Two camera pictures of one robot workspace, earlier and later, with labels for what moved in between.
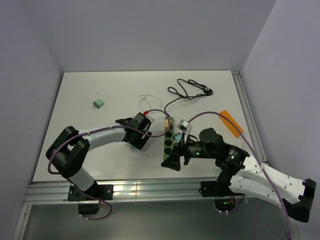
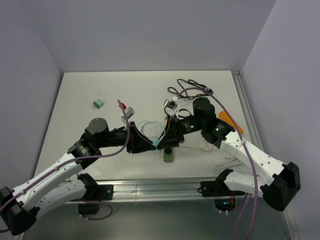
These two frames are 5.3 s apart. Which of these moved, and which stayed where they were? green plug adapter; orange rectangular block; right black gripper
Moved: right black gripper
Stayed: green plug adapter; orange rectangular block
